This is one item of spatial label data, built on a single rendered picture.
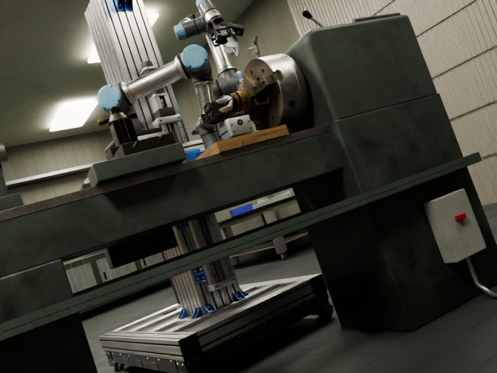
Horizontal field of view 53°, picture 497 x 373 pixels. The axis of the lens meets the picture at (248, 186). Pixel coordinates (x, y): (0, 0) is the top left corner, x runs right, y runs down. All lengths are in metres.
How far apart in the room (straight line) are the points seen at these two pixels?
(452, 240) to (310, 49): 0.94
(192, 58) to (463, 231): 1.35
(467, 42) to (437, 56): 0.32
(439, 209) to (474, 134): 3.15
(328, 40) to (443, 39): 3.26
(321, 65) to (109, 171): 0.95
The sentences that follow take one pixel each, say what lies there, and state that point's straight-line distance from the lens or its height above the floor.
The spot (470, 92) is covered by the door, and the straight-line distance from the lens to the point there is 5.19.
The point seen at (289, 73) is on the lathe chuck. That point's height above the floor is 1.10.
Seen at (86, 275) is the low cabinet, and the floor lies 0.63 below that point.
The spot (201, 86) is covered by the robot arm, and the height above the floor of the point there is 1.27.
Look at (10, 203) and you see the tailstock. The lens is 1.69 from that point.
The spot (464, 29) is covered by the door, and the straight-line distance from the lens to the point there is 5.19.
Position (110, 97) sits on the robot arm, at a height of 1.32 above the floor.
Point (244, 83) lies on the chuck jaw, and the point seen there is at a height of 1.16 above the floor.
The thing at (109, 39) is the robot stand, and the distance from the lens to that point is 2.84.
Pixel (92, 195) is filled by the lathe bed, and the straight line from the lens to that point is 1.63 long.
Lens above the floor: 0.60
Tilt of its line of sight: 4 degrees up
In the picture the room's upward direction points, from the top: 19 degrees counter-clockwise
